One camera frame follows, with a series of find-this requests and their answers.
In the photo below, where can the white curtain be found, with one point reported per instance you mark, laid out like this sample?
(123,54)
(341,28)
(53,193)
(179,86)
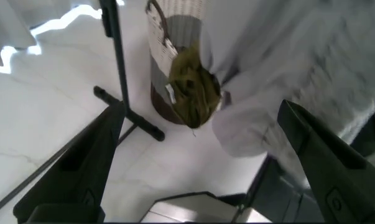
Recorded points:
(7,18)

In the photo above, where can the green garment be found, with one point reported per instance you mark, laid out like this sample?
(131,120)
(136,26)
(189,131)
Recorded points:
(190,93)

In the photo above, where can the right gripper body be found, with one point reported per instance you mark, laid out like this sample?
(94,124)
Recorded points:
(369,140)

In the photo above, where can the pale grey shorts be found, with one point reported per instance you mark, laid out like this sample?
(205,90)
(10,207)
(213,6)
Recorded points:
(268,46)

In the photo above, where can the white laundry basket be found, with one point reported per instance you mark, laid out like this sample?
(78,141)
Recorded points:
(159,46)

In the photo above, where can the black clothes rack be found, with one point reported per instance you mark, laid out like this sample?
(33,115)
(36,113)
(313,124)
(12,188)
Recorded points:
(120,62)

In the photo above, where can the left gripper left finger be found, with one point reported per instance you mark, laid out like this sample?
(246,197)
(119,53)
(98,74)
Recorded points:
(81,174)

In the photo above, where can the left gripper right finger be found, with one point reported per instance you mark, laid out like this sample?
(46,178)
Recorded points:
(336,174)

